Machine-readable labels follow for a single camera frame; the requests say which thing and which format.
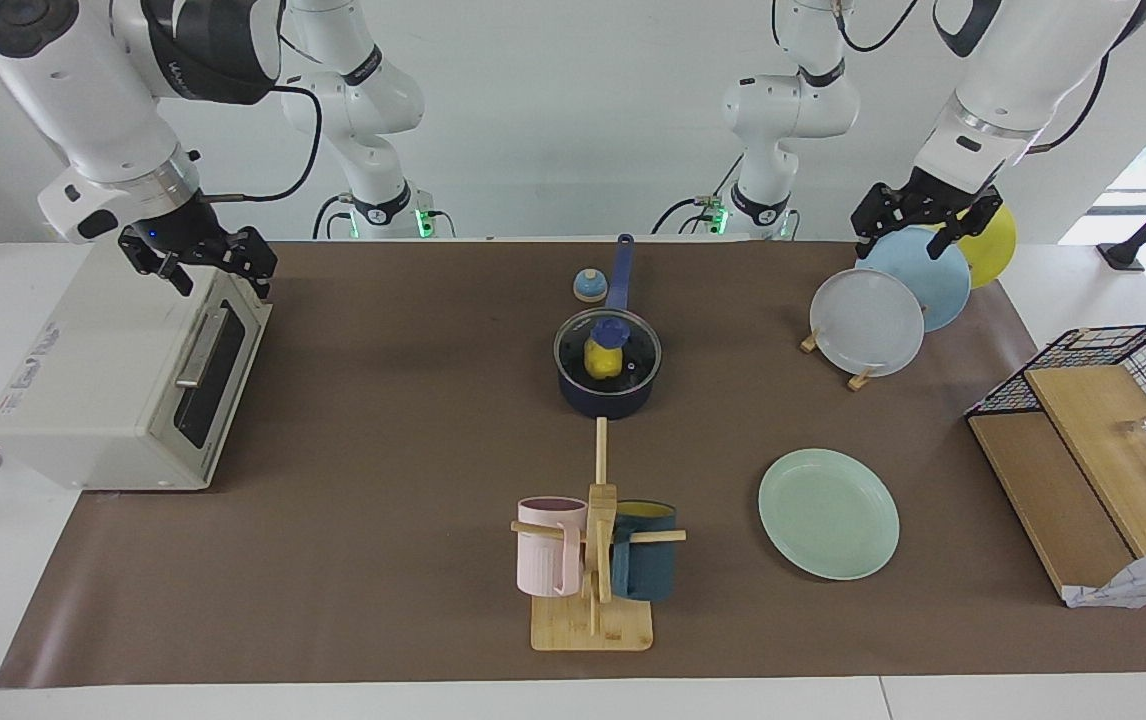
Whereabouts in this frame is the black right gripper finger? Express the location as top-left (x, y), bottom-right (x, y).
top-left (118, 228), bottom-right (196, 297)
top-left (221, 228), bottom-right (279, 299)

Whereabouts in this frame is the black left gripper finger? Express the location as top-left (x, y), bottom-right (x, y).
top-left (851, 183), bottom-right (914, 261)
top-left (929, 195), bottom-right (1004, 259)

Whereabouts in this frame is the glass lid blue knob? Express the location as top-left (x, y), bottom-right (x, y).
top-left (553, 308), bottom-right (664, 393)

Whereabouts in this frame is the yellow potato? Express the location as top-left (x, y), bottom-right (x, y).
top-left (583, 338), bottom-right (626, 381)

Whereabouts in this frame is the yellow plate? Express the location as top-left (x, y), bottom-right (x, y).
top-left (918, 203), bottom-right (1018, 290)

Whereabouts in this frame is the light blue plate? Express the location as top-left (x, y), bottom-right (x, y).
top-left (855, 226), bottom-right (972, 332)

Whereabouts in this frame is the grey plate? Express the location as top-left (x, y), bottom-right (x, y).
top-left (810, 268), bottom-right (926, 378)

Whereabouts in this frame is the wooden plate rack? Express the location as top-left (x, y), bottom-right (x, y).
top-left (800, 300), bottom-right (934, 391)

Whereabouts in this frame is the light green plate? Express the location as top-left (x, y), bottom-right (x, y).
top-left (758, 448), bottom-right (901, 581)

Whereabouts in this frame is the beige toaster oven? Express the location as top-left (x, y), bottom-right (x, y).
top-left (0, 230), bottom-right (274, 491)

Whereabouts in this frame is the brown table mat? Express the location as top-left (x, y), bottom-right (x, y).
top-left (0, 238), bottom-right (1146, 689)

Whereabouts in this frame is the white patterned cloth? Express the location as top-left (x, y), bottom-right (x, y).
top-left (1063, 543), bottom-right (1146, 609)

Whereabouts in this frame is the pink mug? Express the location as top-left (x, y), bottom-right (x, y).
top-left (517, 497), bottom-right (589, 598)

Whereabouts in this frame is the dark teal mug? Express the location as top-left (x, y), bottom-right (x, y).
top-left (611, 500), bottom-right (678, 602)

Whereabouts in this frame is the wooden mug tree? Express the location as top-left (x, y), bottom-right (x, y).
top-left (510, 418), bottom-right (687, 653)

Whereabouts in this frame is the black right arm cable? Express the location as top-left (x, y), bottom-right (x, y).
top-left (198, 85), bottom-right (324, 203)

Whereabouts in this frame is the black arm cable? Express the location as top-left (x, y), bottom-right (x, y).
top-left (198, 85), bottom-right (324, 203)
top-left (833, 0), bottom-right (1116, 153)

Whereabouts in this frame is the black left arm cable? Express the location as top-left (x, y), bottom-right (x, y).
top-left (833, 0), bottom-right (1116, 153)

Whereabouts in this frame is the wood and wire shelf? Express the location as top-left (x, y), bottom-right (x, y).
top-left (964, 323), bottom-right (1146, 601)

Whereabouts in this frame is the black pot purple handle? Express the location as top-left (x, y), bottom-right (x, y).
top-left (553, 234), bottom-right (664, 421)

